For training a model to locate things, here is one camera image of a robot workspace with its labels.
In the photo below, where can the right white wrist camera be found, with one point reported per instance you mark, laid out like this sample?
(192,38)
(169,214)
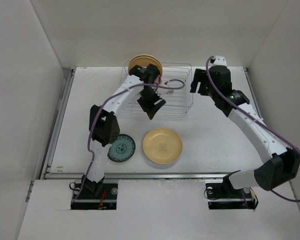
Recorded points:
(218,60)

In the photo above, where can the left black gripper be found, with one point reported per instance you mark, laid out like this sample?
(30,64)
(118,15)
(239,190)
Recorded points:
(149,108)

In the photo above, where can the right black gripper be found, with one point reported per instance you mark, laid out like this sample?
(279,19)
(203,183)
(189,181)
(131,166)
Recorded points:
(198,76)

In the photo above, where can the pink plastic plate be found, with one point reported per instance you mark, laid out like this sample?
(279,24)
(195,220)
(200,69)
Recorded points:
(158,80)

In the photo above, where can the white wire dish rack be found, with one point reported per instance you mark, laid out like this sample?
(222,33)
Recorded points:
(177,104)

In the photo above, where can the yellow plastic plate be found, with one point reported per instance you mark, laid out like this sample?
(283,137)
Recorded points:
(144,60)
(162,146)

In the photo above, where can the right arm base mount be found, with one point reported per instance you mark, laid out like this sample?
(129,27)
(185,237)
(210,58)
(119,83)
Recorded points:
(221,196)

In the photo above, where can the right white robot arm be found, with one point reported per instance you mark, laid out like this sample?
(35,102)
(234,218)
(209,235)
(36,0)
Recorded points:
(279,162)

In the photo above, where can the teal patterned small plate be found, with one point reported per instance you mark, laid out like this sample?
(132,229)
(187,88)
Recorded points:
(122,149)

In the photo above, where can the aluminium table frame rail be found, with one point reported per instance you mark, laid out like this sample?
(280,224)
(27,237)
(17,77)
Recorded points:
(212,144)

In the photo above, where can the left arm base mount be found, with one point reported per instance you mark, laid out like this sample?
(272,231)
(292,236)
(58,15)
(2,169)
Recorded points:
(105,200)

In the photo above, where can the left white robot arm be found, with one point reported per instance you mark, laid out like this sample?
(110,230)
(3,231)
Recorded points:
(141,82)

